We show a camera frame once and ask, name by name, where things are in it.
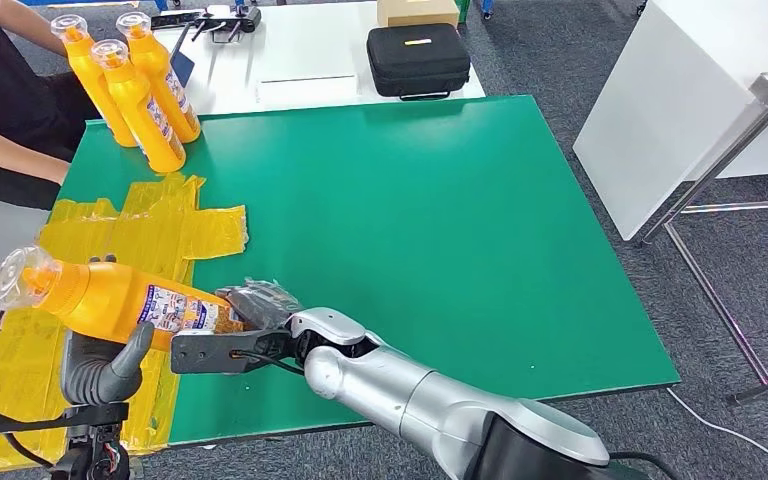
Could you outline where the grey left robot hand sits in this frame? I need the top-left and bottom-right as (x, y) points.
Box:
(59, 254), (157, 407)

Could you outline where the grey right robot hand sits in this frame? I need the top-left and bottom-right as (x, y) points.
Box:
(214, 278), (304, 333)

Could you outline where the orange detergent bottle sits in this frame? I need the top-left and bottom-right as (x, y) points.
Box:
(90, 39), (188, 175)
(50, 14), (138, 148)
(0, 246), (246, 352)
(115, 11), (202, 144)

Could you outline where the yellow taped plastic sheet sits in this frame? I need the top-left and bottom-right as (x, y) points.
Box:
(0, 173), (250, 475)

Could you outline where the white flat sheet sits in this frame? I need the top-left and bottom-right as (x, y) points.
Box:
(254, 74), (360, 107)

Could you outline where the white table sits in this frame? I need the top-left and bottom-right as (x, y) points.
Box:
(158, 0), (486, 117)

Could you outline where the black remote controller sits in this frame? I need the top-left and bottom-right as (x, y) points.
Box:
(191, 5), (263, 42)

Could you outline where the black carrying case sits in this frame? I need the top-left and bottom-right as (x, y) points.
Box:
(365, 23), (472, 102)

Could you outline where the black phone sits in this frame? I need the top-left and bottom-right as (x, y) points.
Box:
(150, 9), (205, 29)

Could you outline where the person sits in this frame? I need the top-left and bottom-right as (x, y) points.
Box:
(0, 0), (100, 212)

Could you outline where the cardboard box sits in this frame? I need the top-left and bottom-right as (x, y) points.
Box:
(376, 0), (461, 29)

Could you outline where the white panel desk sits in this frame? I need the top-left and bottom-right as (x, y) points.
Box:
(572, 0), (768, 242)

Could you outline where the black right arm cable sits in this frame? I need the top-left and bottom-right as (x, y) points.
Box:
(234, 351), (683, 480)

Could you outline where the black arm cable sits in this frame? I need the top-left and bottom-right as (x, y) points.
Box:
(2, 433), (54, 472)
(234, 351), (683, 480)

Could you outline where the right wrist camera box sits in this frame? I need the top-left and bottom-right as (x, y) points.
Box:
(170, 329), (293, 377)

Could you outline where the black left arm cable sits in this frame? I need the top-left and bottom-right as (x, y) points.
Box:
(2, 433), (54, 472)

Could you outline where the white floor cable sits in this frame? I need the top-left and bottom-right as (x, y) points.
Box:
(665, 387), (768, 463)

